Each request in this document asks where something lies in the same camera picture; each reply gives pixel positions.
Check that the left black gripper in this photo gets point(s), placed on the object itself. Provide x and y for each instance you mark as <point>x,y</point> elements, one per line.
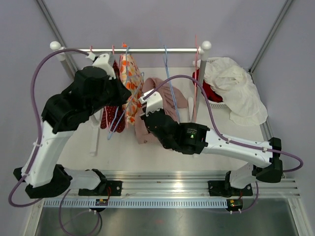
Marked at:
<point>123,93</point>

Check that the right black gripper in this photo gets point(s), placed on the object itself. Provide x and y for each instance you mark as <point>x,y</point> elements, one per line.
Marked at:
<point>161,110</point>

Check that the pink skirt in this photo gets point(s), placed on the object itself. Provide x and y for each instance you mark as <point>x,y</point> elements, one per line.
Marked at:
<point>142,134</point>

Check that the white skirt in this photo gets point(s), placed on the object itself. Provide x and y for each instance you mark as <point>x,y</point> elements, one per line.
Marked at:
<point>234,84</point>

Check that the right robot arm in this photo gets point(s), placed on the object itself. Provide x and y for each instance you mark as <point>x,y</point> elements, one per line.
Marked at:
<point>192,138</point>

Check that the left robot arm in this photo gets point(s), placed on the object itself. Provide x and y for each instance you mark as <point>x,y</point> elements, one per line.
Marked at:
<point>91,90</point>

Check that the red polka dot skirt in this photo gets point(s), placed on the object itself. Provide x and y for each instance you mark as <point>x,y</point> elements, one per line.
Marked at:
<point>111,119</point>

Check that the orange floral skirt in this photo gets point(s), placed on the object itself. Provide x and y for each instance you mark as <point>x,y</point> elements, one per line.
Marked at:
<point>133,80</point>

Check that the white plastic basket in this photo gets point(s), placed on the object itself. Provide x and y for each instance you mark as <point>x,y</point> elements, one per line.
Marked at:
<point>216,105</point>

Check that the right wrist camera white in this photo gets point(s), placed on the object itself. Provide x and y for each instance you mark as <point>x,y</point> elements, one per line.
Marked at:
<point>151,102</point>

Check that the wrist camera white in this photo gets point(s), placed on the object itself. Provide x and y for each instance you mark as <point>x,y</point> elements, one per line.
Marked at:
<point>105,62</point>
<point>151,102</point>

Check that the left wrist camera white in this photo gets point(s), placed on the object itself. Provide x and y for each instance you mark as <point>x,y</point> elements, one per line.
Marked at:
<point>105,62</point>

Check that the aluminium rail frame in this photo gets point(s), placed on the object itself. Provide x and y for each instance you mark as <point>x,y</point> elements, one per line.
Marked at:
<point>190,185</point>

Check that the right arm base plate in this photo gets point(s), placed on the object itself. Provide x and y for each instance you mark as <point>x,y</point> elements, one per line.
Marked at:
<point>222,188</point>

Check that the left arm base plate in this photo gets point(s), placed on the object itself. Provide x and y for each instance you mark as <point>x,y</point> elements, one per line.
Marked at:
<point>115,188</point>

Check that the slotted cable duct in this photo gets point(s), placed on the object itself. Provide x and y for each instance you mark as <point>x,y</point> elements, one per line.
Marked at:
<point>136,203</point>

